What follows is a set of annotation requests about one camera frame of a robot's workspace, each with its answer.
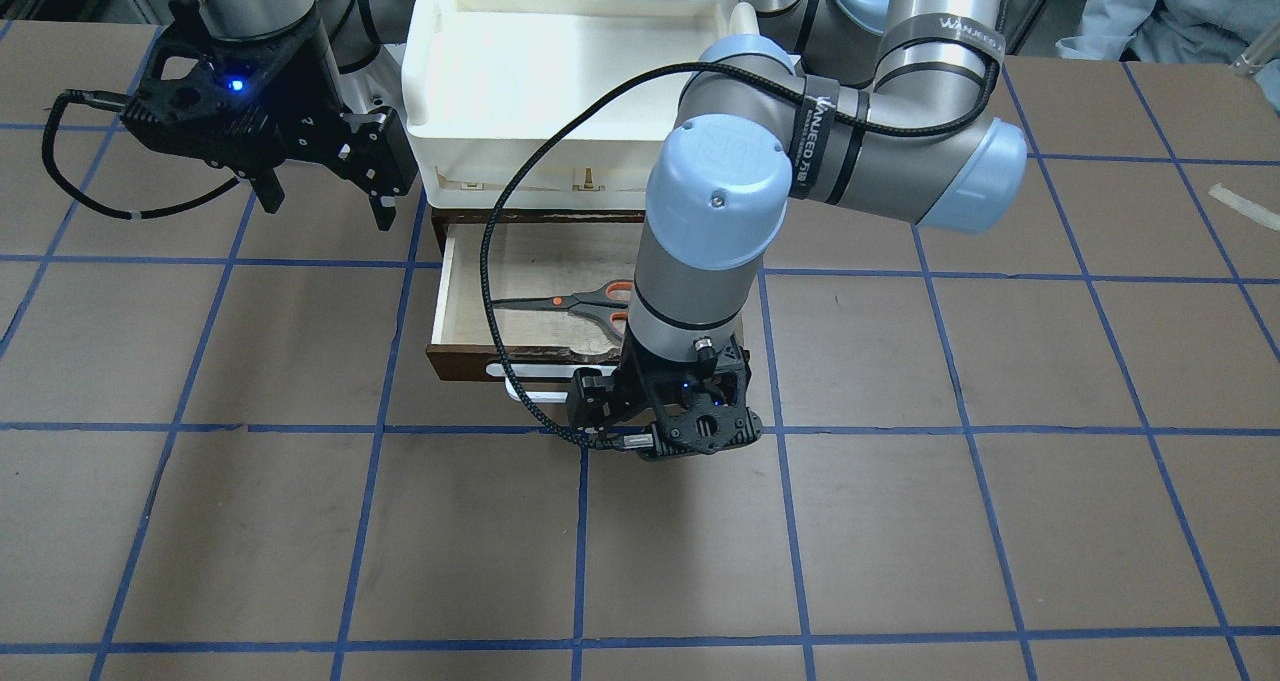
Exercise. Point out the dark brown drawer cabinet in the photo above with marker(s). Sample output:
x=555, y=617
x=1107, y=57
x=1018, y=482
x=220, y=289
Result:
x=540, y=219

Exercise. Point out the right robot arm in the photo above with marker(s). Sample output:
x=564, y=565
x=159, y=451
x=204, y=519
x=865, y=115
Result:
x=368, y=75

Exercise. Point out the person in blue shirt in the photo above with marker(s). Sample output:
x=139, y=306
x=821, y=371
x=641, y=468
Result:
x=1168, y=31

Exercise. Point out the white plastic tray box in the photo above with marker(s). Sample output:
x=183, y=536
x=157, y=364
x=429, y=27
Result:
x=485, y=82

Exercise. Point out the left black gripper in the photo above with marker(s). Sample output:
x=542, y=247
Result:
x=592, y=398

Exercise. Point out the orange grey scissors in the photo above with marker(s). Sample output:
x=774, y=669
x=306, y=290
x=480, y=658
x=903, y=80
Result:
x=605, y=306

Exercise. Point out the white drawer handle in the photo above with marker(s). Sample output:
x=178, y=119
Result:
x=532, y=374

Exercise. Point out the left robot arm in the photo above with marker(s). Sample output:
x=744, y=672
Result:
x=914, y=143

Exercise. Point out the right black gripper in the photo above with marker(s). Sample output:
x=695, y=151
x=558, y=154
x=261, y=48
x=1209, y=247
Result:
x=302, y=111

